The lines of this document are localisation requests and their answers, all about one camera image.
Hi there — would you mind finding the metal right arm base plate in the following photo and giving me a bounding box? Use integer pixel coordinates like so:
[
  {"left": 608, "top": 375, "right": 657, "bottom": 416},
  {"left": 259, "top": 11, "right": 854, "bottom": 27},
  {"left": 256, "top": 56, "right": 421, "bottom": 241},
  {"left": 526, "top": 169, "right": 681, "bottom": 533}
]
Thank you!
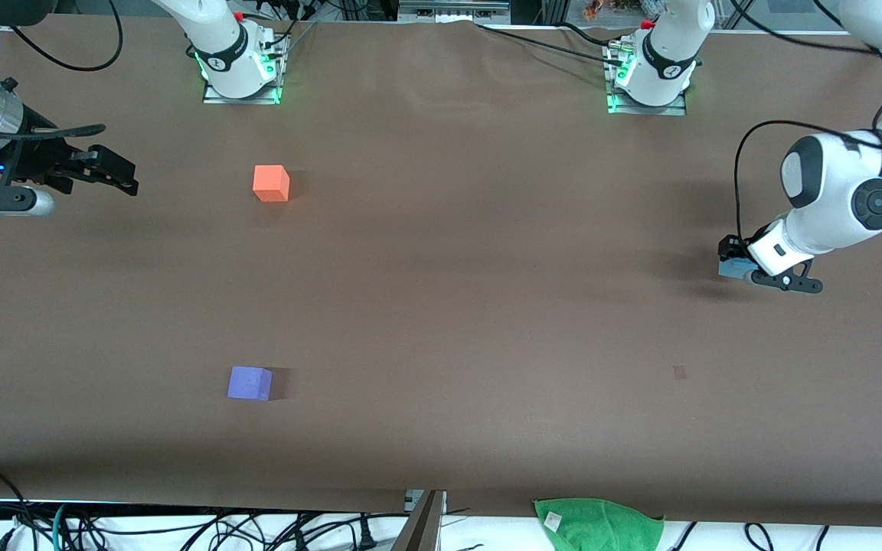
[{"left": 202, "top": 34, "right": 283, "bottom": 106}]

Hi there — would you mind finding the orange foam block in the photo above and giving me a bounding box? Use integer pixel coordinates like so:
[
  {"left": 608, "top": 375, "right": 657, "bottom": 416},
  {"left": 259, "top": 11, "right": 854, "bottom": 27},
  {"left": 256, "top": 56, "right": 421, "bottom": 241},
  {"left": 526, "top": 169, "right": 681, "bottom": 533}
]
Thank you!
[{"left": 253, "top": 165, "right": 291, "bottom": 203}]

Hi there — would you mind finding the purple foam block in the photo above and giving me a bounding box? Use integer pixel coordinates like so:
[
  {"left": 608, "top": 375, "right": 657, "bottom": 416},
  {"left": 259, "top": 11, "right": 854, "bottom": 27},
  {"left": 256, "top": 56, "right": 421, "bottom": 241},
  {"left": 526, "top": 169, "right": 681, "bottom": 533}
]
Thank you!
[{"left": 227, "top": 366, "right": 274, "bottom": 402}]

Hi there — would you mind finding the metal post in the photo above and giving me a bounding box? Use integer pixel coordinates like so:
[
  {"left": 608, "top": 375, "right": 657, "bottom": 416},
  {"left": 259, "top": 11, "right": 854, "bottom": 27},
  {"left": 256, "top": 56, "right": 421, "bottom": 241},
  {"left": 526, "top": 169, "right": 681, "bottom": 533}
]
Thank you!
[{"left": 391, "top": 490, "right": 447, "bottom": 551}]

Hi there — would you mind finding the green cloth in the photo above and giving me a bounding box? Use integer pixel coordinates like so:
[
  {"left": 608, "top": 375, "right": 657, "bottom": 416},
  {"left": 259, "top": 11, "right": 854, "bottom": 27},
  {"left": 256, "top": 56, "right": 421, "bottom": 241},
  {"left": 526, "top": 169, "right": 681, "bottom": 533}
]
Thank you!
[{"left": 534, "top": 497, "right": 665, "bottom": 551}]

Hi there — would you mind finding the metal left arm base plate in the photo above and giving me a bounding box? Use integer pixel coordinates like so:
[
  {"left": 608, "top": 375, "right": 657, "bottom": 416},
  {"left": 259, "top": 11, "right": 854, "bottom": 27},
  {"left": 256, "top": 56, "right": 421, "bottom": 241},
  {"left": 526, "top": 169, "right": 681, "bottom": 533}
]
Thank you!
[{"left": 603, "top": 42, "right": 688, "bottom": 117}]

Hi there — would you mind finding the grey metal box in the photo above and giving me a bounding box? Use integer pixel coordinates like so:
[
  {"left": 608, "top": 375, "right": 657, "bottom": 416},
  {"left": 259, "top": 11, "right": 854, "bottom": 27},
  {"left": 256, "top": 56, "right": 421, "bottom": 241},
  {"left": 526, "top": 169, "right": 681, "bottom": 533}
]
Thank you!
[{"left": 399, "top": 0, "right": 511, "bottom": 22}]

